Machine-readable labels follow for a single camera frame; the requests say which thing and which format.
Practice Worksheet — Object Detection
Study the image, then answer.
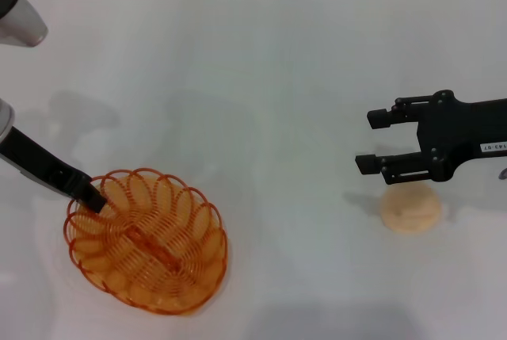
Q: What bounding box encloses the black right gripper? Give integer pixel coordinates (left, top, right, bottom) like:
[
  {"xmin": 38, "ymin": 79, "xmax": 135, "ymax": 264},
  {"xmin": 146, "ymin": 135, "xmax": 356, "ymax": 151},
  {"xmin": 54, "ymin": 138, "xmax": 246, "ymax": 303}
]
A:
[{"xmin": 354, "ymin": 89, "xmax": 507, "ymax": 187}]

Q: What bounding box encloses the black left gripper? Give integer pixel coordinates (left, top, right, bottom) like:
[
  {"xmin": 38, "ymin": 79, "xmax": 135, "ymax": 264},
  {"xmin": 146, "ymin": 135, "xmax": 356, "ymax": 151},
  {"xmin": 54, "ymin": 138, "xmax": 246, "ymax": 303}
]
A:
[{"xmin": 0, "ymin": 124, "xmax": 108, "ymax": 215}]

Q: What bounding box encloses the round pale bread bun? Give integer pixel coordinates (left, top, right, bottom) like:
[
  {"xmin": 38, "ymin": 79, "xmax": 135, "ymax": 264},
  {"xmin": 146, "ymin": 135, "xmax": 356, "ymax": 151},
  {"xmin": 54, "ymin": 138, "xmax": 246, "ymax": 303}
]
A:
[{"xmin": 379, "ymin": 186, "xmax": 442, "ymax": 235}]

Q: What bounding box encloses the orange woven plastic basket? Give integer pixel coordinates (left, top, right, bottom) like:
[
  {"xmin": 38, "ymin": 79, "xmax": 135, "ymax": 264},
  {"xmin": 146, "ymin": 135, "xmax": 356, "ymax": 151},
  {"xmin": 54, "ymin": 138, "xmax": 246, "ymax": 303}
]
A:
[{"xmin": 62, "ymin": 166, "xmax": 231, "ymax": 315}]

